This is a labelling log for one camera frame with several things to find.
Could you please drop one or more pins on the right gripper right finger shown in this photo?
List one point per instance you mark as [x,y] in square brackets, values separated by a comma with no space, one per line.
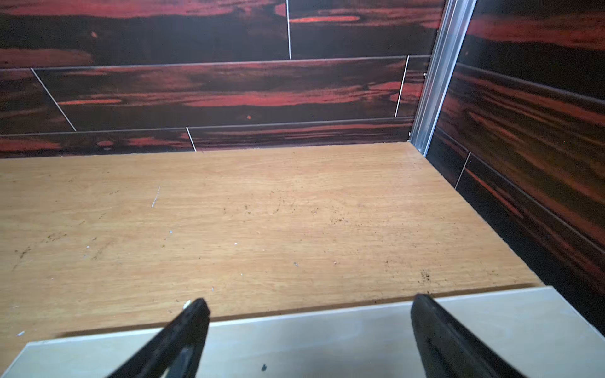
[449,349]

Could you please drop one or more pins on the white canvas board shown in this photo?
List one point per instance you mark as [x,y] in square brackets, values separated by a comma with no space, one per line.
[534,329]

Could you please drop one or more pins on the right aluminium corner post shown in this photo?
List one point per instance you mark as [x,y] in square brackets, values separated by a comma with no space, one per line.
[451,34]

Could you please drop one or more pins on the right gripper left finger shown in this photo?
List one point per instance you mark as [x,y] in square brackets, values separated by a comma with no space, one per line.
[175,351]

